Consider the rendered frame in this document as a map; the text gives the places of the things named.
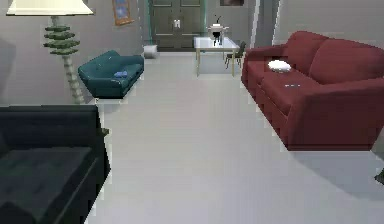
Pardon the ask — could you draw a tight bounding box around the white bin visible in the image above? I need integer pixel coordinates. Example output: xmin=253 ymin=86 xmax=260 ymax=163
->
xmin=143 ymin=44 xmax=158 ymax=60

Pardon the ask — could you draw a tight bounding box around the black armchair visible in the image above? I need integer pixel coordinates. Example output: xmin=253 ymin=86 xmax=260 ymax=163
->
xmin=0 ymin=104 xmax=112 ymax=224

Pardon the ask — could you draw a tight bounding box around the floor lamp with green rings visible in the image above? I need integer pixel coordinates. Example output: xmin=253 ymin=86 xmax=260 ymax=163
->
xmin=5 ymin=0 xmax=95 ymax=105

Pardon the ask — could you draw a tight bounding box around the dark green double door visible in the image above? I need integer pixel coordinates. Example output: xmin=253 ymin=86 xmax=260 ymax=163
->
xmin=148 ymin=0 xmax=206 ymax=52

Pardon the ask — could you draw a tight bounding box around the dark framed picture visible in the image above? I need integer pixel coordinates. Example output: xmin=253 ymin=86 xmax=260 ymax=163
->
xmin=219 ymin=0 xmax=245 ymax=7

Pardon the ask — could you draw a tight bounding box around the red sofa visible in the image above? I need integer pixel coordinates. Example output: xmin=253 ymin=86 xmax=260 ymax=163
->
xmin=240 ymin=30 xmax=384 ymax=152

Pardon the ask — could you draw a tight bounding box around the teal sofa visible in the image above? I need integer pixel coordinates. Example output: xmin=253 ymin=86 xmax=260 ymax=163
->
xmin=77 ymin=49 xmax=146 ymax=100

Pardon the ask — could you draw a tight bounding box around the glass top table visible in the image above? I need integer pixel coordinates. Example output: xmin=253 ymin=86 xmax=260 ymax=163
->
xmin=193 ymin=35 xmax=241 ymax=78

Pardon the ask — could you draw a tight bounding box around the dark green chair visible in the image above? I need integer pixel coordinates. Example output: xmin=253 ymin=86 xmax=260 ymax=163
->
xmin=224 ymin=40 xmax=248 ymax=70

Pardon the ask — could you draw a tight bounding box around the orange framed picture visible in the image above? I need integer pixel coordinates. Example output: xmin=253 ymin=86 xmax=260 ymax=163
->
xmin=111 ymin=0 xmax=136 ymax=27

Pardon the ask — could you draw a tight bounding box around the dark green object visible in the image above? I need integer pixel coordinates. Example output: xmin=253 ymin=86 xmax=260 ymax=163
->
xmin=373 ymin=167 xmax=384 ymax=186

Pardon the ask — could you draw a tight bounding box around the white cushion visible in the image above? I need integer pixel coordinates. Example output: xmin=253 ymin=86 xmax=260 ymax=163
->
xmin=267 ymin=59 xmax=292 ymax=74

